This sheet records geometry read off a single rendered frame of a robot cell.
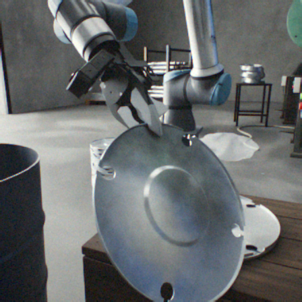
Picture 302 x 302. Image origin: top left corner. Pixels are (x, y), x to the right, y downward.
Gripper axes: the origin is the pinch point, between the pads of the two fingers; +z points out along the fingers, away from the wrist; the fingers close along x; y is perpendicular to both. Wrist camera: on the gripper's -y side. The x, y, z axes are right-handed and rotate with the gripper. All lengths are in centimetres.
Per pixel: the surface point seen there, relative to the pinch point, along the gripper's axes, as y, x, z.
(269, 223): 21.1, 4.1, 25.6
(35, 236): -9.5, 35.3, 0.0
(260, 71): 341, 60, -75
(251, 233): 14.6, 5.2, 24.4
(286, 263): 10.9, 0.6, 30.5
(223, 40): 668, 153, -273
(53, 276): 7, 75, 6
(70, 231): 28, 88, -7
